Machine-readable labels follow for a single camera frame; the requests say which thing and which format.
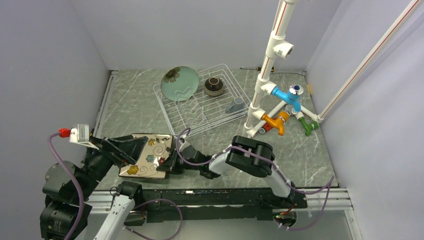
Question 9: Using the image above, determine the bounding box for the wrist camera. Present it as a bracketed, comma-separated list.
[58, 123, 99, 150]
[177, 137, 190, 153]

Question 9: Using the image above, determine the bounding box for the white wire dish rack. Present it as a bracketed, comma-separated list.
[153, 63, 251, 136]

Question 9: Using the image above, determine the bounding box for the white diagonal PVC pipe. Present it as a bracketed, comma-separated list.
[316, 0, 424, 123]

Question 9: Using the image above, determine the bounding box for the grey dotted ceramic mug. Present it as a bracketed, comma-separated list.
[225, 96, 246, 114]

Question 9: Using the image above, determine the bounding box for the white PVC pipe frame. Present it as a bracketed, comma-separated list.
[239, 0, 327, 146]

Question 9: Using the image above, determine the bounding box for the green pipe fitting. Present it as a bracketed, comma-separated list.
[298, 117, 320, 136]

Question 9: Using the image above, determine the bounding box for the brown rectangular floral plate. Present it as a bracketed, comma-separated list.
[118, 133, 173, 180]

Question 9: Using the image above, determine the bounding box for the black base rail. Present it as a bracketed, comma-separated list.
[143, 187, 308, 223]

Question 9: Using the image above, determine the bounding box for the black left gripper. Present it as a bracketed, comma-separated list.
[74, 134, 148, 200]

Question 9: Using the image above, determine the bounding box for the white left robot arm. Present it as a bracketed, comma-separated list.
[39, 133, 149, 240]

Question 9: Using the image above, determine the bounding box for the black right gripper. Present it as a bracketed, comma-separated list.
[156, 148, 201, 175]

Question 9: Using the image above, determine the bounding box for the yellow handled screwdriver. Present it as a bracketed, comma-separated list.
[240, 66, 275, 73]

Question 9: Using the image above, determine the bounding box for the teal flower ceramic plate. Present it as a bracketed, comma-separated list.
[160, 66, 200, 102]

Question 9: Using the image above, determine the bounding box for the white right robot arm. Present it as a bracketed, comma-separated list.
[156, 134, 295, 208]

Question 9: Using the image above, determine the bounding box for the orange pipe fitting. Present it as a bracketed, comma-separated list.
[261, 111, 290, 136]

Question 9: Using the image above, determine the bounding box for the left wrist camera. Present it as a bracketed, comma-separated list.
[58, 123, 99, 150]

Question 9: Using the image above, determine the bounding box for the brown patterned ceramic bowl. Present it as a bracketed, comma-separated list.
[203, 77, 224, 97]

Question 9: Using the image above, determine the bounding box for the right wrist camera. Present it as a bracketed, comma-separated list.
[177, 137, 190, 153]

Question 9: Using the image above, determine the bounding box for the blue pipe valve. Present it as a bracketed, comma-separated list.
[271, 85, 304, 113]

